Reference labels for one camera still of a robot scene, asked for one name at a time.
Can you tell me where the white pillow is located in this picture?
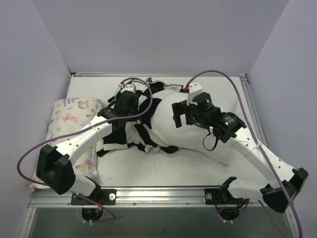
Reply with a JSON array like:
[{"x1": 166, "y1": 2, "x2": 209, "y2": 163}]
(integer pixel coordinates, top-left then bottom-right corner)
[{"x1": 151, "y1": 89, "x2": 234, "y2": 166}]

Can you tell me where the black white checkered pillowcase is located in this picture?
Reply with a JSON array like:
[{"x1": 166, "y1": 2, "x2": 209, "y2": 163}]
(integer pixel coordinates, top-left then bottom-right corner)
[{"x1": 96, "y1": 77, "x2": 183, "y2": 157}]

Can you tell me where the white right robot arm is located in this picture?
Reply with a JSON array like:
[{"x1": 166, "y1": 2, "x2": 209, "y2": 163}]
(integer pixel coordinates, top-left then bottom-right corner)
[{"x1": 172, "y1": 92, "x2": 309, "y2": 213}]

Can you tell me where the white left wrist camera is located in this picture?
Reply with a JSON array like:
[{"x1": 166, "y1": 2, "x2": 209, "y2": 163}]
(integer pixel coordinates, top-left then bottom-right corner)
[{"x1": 118, "y1": 83, "x2": 136, "y2": 93}]

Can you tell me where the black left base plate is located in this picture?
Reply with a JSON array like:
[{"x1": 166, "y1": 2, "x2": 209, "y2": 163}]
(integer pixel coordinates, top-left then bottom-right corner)
[{"x1": 70, "y1": 188, "x2": 117, "y2": 205}]

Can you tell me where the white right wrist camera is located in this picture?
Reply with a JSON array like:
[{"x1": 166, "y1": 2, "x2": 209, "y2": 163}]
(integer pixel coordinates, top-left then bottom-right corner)
[{"x1": 183, "y1": 82, "x2": 203, "y2": 105}]

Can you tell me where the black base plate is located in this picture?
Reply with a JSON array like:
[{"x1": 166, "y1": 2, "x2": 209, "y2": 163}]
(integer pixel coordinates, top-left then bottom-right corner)
[
  {"x1": 204, "y1": 188, "x2": 232, "y2": 205},
  {"x1": 70, "y1": 188, "x2": 117, "y2": 205}
]

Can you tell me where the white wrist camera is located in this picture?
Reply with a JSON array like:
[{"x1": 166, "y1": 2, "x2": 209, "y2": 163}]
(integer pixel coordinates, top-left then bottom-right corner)
[
  {"x1": 118, "y1": 83, "x2": 136, "y2": 93},
  {"x1": 183, "y1": 82, "x2": 203, "y2": 105}
]

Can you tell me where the aluminium back rail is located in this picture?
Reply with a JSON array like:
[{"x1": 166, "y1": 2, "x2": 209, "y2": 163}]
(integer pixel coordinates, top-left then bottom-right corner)
[{"x1": 72, "y1": 72, "x2": 107, "y2": 77}]

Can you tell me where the aluminium front rail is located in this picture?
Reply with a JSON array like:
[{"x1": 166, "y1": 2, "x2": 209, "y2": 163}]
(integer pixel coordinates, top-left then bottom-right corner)
[{"x1": 27, "y1": 187, "x2": 294, "y2": 208}]

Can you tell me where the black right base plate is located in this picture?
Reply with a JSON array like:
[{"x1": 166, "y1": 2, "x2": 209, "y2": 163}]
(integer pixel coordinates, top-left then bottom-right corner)
[{"x1": 204, "y1": 188, "x2": 232, "y2": 205}]

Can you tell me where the floral print pillow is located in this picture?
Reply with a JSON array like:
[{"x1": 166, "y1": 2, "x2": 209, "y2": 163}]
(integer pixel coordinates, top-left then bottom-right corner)
[{"x1": 27, "y1": 97, "x2": 105, "y2": 193}]

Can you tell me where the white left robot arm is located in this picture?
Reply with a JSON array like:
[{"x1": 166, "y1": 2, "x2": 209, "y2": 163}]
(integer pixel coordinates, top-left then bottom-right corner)
[{"x1": 36, "y1": 91, "x2": 139, "y2": 204}]

